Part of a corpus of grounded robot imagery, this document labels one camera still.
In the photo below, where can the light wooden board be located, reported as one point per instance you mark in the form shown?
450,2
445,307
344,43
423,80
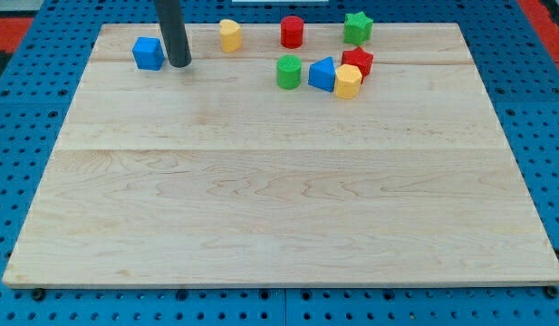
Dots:
211,176

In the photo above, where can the yellow heart block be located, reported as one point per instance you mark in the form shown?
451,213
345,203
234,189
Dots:
230,35

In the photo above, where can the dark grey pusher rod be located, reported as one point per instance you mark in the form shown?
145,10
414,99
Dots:
172,27

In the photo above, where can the red star block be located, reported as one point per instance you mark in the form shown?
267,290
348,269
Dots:
360,58

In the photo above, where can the green star block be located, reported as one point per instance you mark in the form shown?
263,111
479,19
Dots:
357,28

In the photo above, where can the green cylinder block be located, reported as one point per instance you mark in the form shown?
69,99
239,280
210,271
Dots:
288,72

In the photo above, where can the red cylinder block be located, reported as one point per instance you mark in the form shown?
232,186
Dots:
292,31

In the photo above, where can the yellow hexagon block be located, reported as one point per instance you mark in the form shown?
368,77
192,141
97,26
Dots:
347,83

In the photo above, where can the blue triangle block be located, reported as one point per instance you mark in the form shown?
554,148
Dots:
321,74

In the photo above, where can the blue cube block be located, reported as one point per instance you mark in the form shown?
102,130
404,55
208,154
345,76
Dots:
148,53

